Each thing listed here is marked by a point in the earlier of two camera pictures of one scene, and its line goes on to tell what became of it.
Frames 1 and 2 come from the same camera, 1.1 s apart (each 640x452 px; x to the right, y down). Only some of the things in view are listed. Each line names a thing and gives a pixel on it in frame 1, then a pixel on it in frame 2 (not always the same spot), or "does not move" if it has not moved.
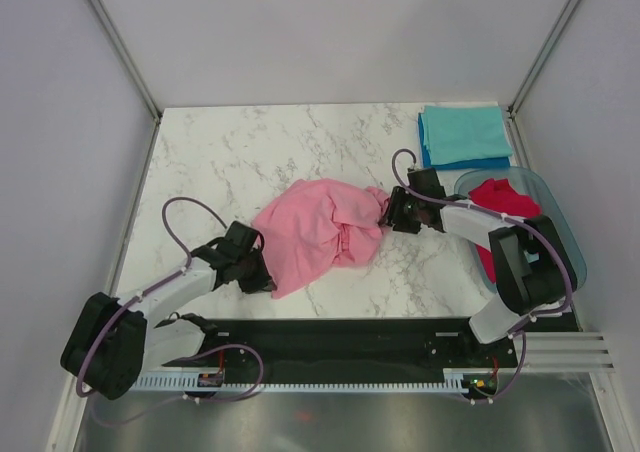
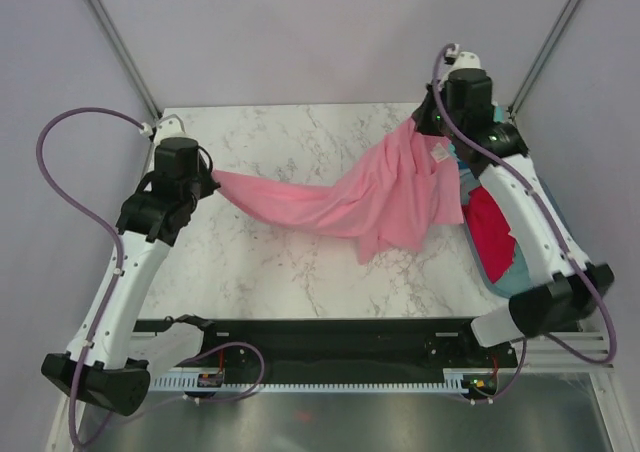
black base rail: (410, 343) does not move
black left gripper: (263, 281) to (209, 183)
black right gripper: (394, 216) to (421, 116)
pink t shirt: (317, 225) to (393, 201)
